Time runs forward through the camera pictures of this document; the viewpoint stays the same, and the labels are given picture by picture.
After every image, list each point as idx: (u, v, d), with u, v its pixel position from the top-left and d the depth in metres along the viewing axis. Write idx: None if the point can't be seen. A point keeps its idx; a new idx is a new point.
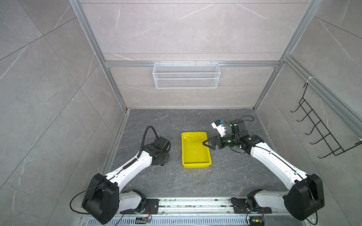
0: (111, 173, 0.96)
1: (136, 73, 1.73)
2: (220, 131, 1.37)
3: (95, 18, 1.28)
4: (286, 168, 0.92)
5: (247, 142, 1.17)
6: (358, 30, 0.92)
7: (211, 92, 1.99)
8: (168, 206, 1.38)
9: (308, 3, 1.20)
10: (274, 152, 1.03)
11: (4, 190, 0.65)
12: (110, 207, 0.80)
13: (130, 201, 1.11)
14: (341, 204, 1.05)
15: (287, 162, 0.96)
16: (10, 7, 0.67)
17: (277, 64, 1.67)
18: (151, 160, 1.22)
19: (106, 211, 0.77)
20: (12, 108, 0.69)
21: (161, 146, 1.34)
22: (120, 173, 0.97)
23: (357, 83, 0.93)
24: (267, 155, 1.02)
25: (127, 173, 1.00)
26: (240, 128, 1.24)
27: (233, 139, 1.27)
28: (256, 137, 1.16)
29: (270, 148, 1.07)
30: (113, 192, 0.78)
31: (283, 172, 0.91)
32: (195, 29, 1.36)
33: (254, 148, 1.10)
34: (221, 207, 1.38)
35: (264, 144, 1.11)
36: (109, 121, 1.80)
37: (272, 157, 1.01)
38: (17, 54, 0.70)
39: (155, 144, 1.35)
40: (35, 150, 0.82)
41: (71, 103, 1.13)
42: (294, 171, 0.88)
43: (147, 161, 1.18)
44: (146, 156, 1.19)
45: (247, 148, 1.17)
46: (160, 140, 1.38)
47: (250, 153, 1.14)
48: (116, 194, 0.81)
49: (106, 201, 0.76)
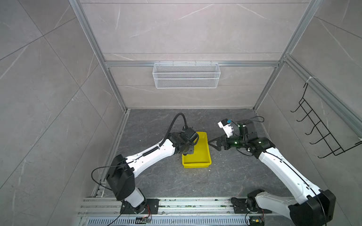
0: (131, 157, 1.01)
1: (136, 73, 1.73)
2: (226, 131, 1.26)
3: (95, 18, 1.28)
4: (298, 180, 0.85)
5: (255, 144, 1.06)
6: (358, 29, 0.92)
7: (211, 92, 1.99)
8: (168, 206, 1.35)
9: (308, 3, 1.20)
10: (285, 161, 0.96)
11: (4, 191, 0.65)
12: (125, 189, 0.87)
13: (135, 197, 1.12)
14: (341, 204, 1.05)
15: (299, 174, 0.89)
16: (10, 7, 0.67)
17: (277, 64, 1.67)
18: (173, 151, 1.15)
19: (121, 192, 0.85)
20: (12, 108, 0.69)
21: (188, 139, 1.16)
22: (138, 161, 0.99)
23: (357, 83, 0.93)
24: (278, 163, 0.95)
25: (146, 160, 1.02)
26: (250, 130, 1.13)
27: (239, 141, 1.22)
28: (266, 141, 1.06)
29: (281, 156, 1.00)
30: (127, 177, 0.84)
31: (295, 184, 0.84)
32: (195, 29, 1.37)
33: (265, 153, 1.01)
34: (221, 207, 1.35)
35: (275, 150, 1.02)
36: (109, 121, 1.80)
37: (283, 165, 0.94)
38: (17, 54, 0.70)
39: (183, 135, 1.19)
40: (35, 149, 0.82)
41: (71, 103, 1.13)
42: (307, 185, 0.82)
43: (169, 152, 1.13)
44: (169, 145, 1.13)
45: (256, 152, 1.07)
46: (188, 131, 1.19)
47: (259, 157, 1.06)
48: (130, 179, 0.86)
49: (119, 184, 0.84)
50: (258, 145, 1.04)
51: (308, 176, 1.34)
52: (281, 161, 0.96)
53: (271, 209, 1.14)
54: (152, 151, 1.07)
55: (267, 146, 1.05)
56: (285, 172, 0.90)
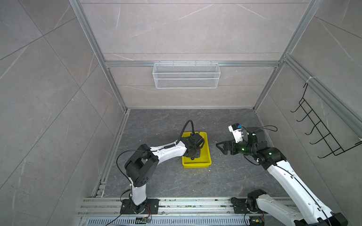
0: (154, 147, 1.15)
1: (136, 73, 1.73)
2: (235, 136, 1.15)
3: (95, 18, 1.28)
4: (309, 199, 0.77)
5: (265, 156, 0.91)
6: (358, 29, 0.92)
7: (211, 92, 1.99)
8: (168, 206, 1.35)
9: (308, 3, 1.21)
10: (296, 176, 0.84)
11: (4, 191, 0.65)
12: (147, 175, 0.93)
13: (138, 194, 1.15)
14: (341, 204, 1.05)
15: (309, 192, 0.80)
16: (10, 7, 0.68)
17: (277, 64, 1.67)
18: (184, 152, 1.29)
19: (143, 176, 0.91)
20: (12, 108, 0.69)
21: (195, 143, 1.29)
22: (160, 152, 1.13)
23: (357, 83, 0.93)
24: (289, 179, 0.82)
25: (166, 152, 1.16)
26: (259, 139, 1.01)
27: (246, 148, 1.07)
28: (277, 151, 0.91)
29: (292, 170, 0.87)
30: (153, 162, 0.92)
31: (306, 204, 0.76)
32: (195, 29, 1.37)
33: (275, 166, 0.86)
34: (221, 207, 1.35)
35: (286, 164, 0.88)
36: (109, 121, 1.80)
37: (294, 182, 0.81)
38: (17, 54, 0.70)
39: (190, 140, 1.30)
40: (35, 150, 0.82)
41: (71, 103, 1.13)
42: (318, 206, 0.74)
43: (182, 150, 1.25)
44: (183, 144, 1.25)
45: (265, 163, 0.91)
46: (195, 135, 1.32)
47: (267, 169, 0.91)
48: (155, 165, 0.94)
49: (146, 167, 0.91)
50: (267, 156, 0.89)
51: (308, 176, 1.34)
52: (292, 177, 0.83)
53: (270, 213, 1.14)
54: (170, 146, 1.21)
55: (277, 158, 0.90)
56: (295, 189, 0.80)
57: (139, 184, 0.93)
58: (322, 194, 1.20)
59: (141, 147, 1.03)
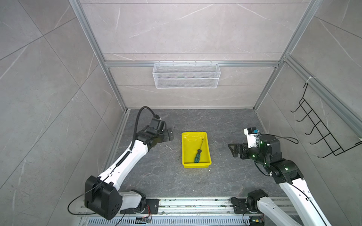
0: (104, 172, 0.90)
1: (136, 73, 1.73)
2: (250, 140, 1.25)
3: (95, 18, 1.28)
4: None
5: (280, 170, 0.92)
6: (358, 30, 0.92)
7: (211, 92, 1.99)
8: (168, 206, 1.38)
9: (308, 3, 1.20)
10: (312, 199, 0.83)
11: (4, 190, 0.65)
12: (111, 205, 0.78)
13: (131, 201, 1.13)
14: (341, 204, 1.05)
15: (324, 218, 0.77)
16: (10, 7, 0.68)
17: (277, 64, 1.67)
18: (145, 149, 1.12)
19: (111, 210, 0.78)
20: (12, 108, 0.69)
21: (156, 129, 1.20)
22: (115, 171, 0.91)
23: (357, 83, 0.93)
24: (303, 201, 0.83)
25: (122, 168, 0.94)
26: (274, 150, 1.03)
27: (257, 156, 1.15)
28: (293, 166, 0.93)
29: (308, 191, 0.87)
30: (110, 192, 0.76)
31: None
32: (195, 29, 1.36)
33: (290, 185, 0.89)
34: (221, 207, 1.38)
35: (302, 182, 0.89)
36: (109, 120, 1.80)
37: (308, 205, 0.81)
38: (17, 54, 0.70)
39: (149, 129, 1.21)
40: (35, 149, 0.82)
41: (71, 103, 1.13)
42: None
43: (141, 151, 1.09)
44: (140, 145, 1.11)
45: (278, 177, 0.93)
46: (152, 123, 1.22)
47: (279, 184, 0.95)
48: (115, 191, 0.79)
49: (106, 201, 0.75)
50: (283, 172, 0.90)
51: (308, 177, 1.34)
52: (307, 199, 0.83)
53: (268, 215, 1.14)
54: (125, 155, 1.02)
55: (292, 174, 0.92)
56: (309, 213, 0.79)
57: (111, 214, 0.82)
58: (322, 194, 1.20)
59: (86, 184, 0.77)
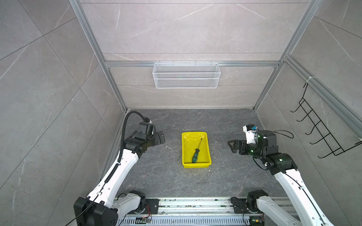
0: (94, 191, 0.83)
1: (136, 73, 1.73)
2: (248, 136, 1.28)
3: (95, 18, 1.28)
4: (314, 213, 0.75)
5: (275, 161, 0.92)
6: (358, 30, 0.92)
7: (211, 92, 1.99)
8: (168, 206, 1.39)
9: (308, 3, 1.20)
10: (304, 188, 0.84)
11: (4, 190, 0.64)
12: (107, 222, 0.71)
13: (130, 205, 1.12)
14: (341, 204, 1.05)
15: (316, 206, 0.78)
16: (11, 7, 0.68)
17: (277, 64, 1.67)
18: (135, 156, 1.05)
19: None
20: (12, 108, 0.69)
21: (144, 134, 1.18)
22: (104, 188, 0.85)
23: (357, 83, 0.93)
24: (296, 189, 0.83)
25: (112, 182, 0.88)
26: (270, 142, 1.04)
27: (255, 150, 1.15)
28: (288, 158, 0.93)
29: (302, 181, 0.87)
30: (101, 212, 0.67)
31: (309, 217, 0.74)
32: (195, 29, 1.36)
33: (283, 174, 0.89)
34: (221, 207, 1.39)
35: (295, 172, 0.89)
36: (109, 120, 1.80)
37: (300, 193, 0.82)
38: (17, 54, 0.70)
39: (137, 135, 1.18)
40: (35, 149, 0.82)
41: (71, 103, 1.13)
42: (323, 222, 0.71)
43: (130, 159, 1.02)
44: (128, 154, 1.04)
45: (273, 169, 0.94)
46: (141, 128, 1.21)
47: (274, 175, 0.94)
48: (107, 209, 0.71)
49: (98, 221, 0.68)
50: (277, 162, 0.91)
51: (308, 177, 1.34)
52: (299, 188, 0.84)
53: (267, 213, 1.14)
54: (113, 168, 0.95)
55: (287, 165, 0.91)
56: (301, 201, 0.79)
57: None
58: (322, 194, 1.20)
59: (75, 206, 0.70)
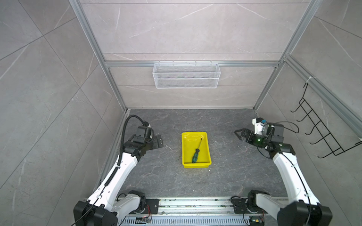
0: (93, 195, 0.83)
1: (136, 73, 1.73)
2: (257, 128, 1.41)
3: (95, 18, 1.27)
4: (300, 186, 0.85)
5: (275, 145, 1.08)
6: (358, 30, 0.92)
7: (211, 92, 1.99)
8: (168, 206, 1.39)
9: (308, 3, 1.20)
10: (297, 167, 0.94)
11: (4, 191, 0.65)
12: None
13: (130, 206, 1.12)
14: (341, 204, 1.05)
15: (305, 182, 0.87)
16: (10, 7, 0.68)
17: (277, 64, 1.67)
18: (134, 160, 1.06)
19: None
20: (12, 108, 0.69)
21: (143, 138, 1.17)
22: (104, 191, 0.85)
23: (357, 83, 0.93)
24: (288, 166, 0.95)
25: (112, 186, 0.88)
26: (275, 132, 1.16)
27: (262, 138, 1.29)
28: (289, 146, 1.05)
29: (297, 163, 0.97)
30: (102, 215, 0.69)
31: (294, 187, 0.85)
32: (195, 29, 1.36)
33: (280, 155, 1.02)
34: (221, 207, 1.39)
35: (292, 157, 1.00)
36: (109, 120, 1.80)
37: (292, 170, 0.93)
38: (16, 54, 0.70)
39: (136, 138, 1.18)
40: (35, 149, 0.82)
41: (71, 103, 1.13)
42: (306, 193, 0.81)
43: (130, 163, 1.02)
44: (127, 157, 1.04)
45: (272, 152, 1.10)
46: (139, 131, 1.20)
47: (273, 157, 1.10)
48: (108, 213, 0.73)
49: None
50: (276, 146, 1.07)
51: (308, 177, 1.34)
52: (292, 165, 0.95)
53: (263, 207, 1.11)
54: (113, 172, 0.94)
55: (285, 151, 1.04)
56: (291, 175, 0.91)
57: None
58: (322, 194, 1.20)
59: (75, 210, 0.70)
